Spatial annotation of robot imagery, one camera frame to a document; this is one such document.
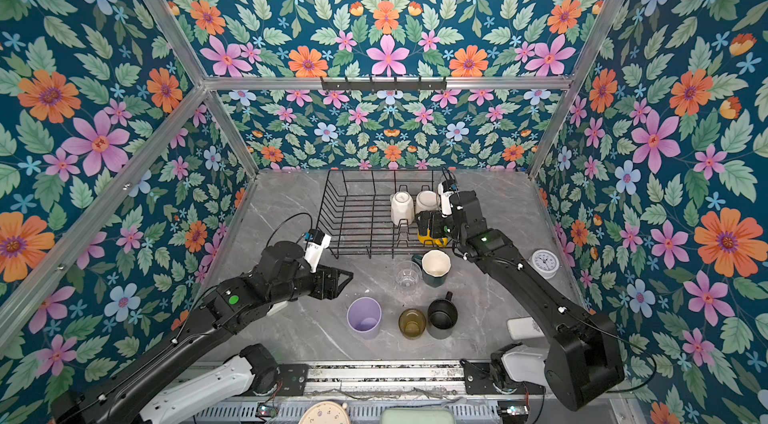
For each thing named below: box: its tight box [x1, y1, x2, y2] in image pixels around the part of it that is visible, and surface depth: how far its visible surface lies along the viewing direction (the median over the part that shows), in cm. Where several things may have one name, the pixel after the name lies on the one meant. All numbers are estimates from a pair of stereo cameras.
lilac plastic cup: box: [347, 296, 383, 341], surface depth 81 cm
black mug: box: [427, 291, 458, 340], surface depth 82 cm
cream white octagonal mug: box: [390, 191, 415, 225], surface depth 97 cm
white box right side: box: [507, 317, 545, 341], surface depth 83 cm
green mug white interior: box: [411, 248, 452, 288], surface depth 86 cm
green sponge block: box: [380, 408, 457, 424], surface depth 67 cm
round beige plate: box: [298, 401, 350, 424], surface depth 68 cm
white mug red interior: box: [415, 190, 440, 215], surface depth 100 cm
